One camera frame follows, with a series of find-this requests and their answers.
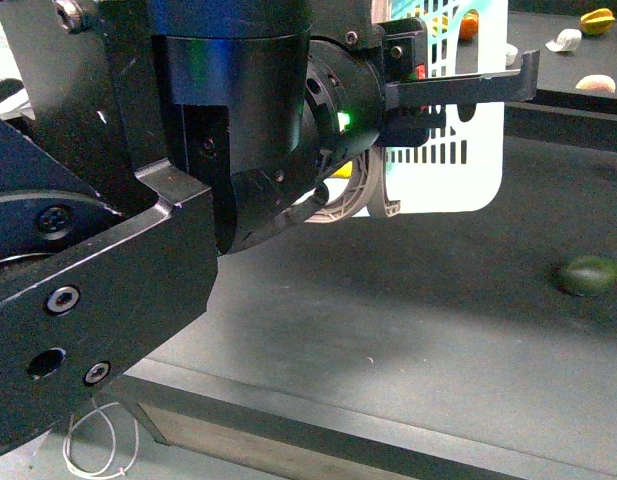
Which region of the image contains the green avocado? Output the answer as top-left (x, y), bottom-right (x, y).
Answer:
top-left (557, 255), bottom-right (617, 297)

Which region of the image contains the orange persimmon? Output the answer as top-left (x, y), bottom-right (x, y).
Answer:
top-left (459, 12), bottom-right (479, 42)

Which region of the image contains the clear tape roll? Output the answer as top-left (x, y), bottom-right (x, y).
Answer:
top-left (505, 43), bottom-right (518, 68)

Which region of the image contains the pink peach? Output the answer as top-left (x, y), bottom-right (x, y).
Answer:
top-left (575, 74), bottom-right (616, 94)

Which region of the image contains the white tape piece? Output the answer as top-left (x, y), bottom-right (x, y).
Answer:
top-left (545, 28), bottom-right (583, 53)

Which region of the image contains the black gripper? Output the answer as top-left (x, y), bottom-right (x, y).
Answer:
top-left (376, 17), bottom-right (540, 147)

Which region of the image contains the yellow mango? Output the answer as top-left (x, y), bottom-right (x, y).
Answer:
top-left (331, 161), bottom-right (354, 179)

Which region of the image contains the white string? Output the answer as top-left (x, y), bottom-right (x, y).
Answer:
top-left (61, 394), bottom-right (140, 478)

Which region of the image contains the light blue plastic basket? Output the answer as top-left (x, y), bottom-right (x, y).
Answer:
top-left (302, 0), bottom-right (510, 223)

